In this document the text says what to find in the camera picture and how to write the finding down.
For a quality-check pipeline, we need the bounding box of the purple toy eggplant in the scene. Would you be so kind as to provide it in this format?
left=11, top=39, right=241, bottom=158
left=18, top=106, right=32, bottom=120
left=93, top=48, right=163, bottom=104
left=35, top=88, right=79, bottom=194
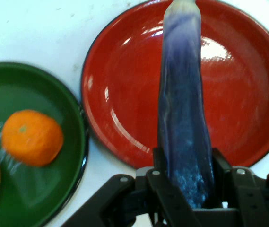
left=157, top=0, right=216, bottom=209

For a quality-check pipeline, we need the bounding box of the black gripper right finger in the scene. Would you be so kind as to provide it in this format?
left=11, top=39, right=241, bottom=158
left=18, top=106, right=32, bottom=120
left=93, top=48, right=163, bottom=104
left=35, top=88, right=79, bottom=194
left=209, top=148, right=269, bottom=227

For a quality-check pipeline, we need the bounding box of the green plate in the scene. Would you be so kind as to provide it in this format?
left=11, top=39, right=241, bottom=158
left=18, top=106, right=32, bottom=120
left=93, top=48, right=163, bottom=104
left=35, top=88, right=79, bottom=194
left=0, top=62, right=89, bottom=227

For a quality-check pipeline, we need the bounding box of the toy orange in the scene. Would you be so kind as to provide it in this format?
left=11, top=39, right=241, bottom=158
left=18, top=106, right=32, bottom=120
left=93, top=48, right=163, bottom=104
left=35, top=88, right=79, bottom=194
left=1, top=109, right=64, bottom=167

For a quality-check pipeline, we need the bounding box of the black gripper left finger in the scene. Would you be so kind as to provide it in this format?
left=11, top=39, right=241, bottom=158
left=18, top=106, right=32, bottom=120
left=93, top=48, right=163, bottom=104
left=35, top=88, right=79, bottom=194
left=61, top=148, right=203, bottom=227

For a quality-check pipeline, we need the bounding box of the red plate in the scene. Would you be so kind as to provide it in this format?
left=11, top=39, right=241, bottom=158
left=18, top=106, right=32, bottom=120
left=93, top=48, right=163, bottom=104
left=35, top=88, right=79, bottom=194
left=81, top=0, right=269, bottom=170

